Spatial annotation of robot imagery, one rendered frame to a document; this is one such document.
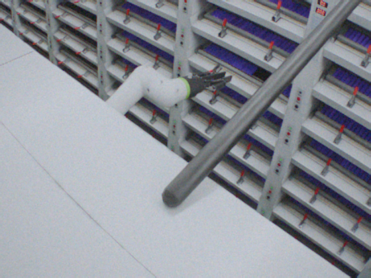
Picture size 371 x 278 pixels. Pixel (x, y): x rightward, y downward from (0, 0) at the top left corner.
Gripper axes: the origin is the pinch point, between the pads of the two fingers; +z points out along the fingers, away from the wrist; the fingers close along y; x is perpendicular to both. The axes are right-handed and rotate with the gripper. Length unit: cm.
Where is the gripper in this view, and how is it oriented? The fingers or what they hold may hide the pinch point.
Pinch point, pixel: (223, 77)
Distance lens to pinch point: 191.8
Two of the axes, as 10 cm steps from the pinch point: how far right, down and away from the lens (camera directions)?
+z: 6.9, -2.7, 6.7
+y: -6.9, -5.2, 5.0
